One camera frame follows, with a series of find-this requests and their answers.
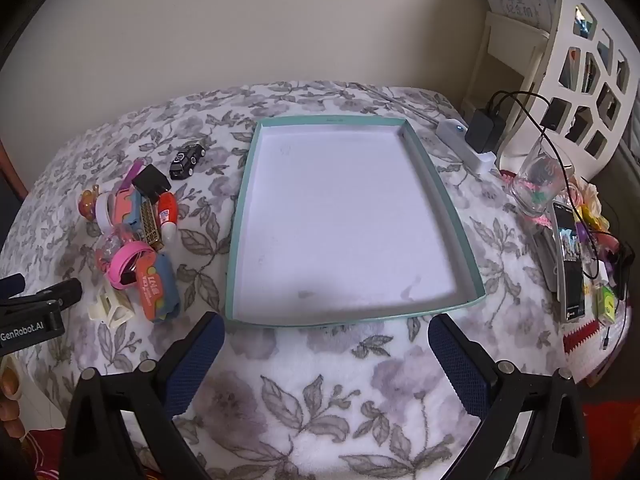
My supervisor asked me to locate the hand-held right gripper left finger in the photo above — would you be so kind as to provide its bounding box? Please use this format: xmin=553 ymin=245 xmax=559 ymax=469
xmin=60 ymin=311 xmax=227 ymax=480

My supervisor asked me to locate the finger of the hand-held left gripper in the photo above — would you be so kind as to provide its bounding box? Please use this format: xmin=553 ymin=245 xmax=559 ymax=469
xmin=0 ymin=273 xmax=26 ymax=301
xmin=20 ymin=278 xmax=84 ymax=310

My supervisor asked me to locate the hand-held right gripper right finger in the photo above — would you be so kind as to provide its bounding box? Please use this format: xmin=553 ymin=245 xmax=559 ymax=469
xmin=428 ymin=311 xmax=598 ymax=480

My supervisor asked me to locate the white hair claw clip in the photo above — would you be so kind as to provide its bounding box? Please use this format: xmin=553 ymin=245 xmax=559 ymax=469
xmin=88 ymin=287 xmax=136 ymax=330

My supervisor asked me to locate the orange blue rubber case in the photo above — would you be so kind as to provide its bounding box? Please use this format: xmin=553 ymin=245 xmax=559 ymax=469
xmin=137 ymin=254 xmax=181 ymax=324

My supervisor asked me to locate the red white small bottle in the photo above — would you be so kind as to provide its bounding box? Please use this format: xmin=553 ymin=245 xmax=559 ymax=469
xmin=158 ymin=191 xmax=179 ymax=241

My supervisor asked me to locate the teal shallow cardboard tray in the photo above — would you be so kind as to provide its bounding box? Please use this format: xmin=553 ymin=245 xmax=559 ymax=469
xmin=224 ymin=115 xmax=487 ymax=329

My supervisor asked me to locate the person's left hand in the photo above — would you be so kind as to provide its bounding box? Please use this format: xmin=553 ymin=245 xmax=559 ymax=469
xmin=0 ymin=356 xmax=24 ymax=444

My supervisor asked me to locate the clear ball toy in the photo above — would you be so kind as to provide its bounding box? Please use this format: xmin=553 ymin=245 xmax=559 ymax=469
xmin=96 ymin=225 xmax=138 ymax=275

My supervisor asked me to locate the pink wrist band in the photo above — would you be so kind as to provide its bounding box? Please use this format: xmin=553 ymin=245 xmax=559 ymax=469
xmin=109 ymin=241 xmax=155 ymax=291

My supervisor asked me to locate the brown pink bear figure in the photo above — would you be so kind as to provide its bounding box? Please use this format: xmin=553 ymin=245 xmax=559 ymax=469
xmin=76 ymin=186 xmax=102 ymax=222

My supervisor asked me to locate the gold patterned lighter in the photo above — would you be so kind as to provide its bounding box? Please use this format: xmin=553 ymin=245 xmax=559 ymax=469
xmin=140 ymin=199 xmax=166 ymax=253

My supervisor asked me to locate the red white crochet mat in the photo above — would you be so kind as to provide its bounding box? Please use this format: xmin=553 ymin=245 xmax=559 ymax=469
xmin=562 ymin=317 xmax=601 ymax=358

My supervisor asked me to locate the red patterned cloth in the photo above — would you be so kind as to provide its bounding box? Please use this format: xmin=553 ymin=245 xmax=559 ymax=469
xmin=20 ymin=430 xmax=151 ymax=480

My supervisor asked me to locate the floral grey white blanket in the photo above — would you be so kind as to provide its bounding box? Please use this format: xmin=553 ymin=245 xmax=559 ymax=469
xmin=0 ymin=80 xmax=632 ymax=480

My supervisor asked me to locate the grey flat case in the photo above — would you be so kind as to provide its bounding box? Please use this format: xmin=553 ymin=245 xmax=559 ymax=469
xmin=529 ymin=222 xmax=563 ymax=293

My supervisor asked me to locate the black plug adapter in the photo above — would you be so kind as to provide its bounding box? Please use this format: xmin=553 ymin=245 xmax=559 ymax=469
xmin=131 ymin=164 xmax=173 ymax=202

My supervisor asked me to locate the smartphone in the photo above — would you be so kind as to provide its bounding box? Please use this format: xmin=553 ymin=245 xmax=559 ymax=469
xmin=551 ymin=200 xmax=587 ymax=323

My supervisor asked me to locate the yellow green small box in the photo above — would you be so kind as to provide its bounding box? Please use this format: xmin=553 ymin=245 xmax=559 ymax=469
xmin=594 ymin=284 xmax=620 ymax=326

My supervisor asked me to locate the red floor mat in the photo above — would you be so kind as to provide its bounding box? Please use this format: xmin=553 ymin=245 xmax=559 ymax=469
xmin=582 ymin=395 xmax=640 ymax=463

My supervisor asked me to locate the black car key fob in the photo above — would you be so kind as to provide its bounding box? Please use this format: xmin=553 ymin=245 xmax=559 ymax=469
xmin=169 ymin=143 xmax=207 ymax=179

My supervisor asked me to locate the clear drinking glass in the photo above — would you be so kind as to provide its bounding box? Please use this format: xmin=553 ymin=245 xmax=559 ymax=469
xmin=509 ymin=136 xmax=577 ymax=218

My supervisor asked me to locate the pile of colourful trinkets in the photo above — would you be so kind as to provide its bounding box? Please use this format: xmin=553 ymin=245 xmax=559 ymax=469
xmin=570 ymin=180 xmax=636 ymax=281

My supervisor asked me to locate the white power strip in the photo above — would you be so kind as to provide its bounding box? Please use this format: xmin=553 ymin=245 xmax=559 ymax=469
xmin=435 ymin=118 xmax=497 ymax=176

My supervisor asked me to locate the white cutout panel rack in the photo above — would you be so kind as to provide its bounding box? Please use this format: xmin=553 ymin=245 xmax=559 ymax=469
xmin=492 ymin=0 xmax=640 ymax=171

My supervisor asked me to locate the white shelf unit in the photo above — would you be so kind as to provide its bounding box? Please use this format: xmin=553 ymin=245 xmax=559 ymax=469
xmin=460 ymin=10 xmax=553 ymax=121

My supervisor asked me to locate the red-brown wooden frame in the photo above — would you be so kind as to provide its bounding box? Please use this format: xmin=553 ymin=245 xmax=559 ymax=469
xmin=0 ymin=137 xmax=28 ymax=198

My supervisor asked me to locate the black wall charger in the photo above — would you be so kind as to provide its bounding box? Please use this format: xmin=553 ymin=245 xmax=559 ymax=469
xmin=466 ymin=108 xmax=504 ymax=154

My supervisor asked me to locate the black charging cable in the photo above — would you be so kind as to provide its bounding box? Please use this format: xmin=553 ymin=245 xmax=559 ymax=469
xmin=487 ymin=90 xmax=626 ymax=281

